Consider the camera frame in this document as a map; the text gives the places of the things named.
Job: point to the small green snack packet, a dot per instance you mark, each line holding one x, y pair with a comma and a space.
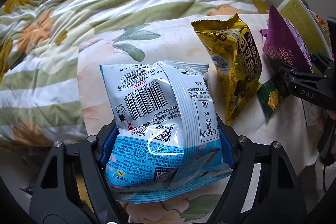
271, 94

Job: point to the purple snack bag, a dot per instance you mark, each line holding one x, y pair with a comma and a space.
284, 43

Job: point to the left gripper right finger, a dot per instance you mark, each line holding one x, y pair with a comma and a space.
278, 198

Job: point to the orange white snack bag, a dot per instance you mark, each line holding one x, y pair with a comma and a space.
321, 23

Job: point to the green cardboard box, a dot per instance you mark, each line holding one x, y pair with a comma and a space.
297, 12

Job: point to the floral striped quilt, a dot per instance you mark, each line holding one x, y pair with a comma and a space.
40, 45

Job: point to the gold cocoa pillow snack bag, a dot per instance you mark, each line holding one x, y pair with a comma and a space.
234, 53

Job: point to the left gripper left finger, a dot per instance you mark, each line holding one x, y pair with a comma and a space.
71, 187

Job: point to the blue white snack bag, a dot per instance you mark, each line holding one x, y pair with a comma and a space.
169, 141

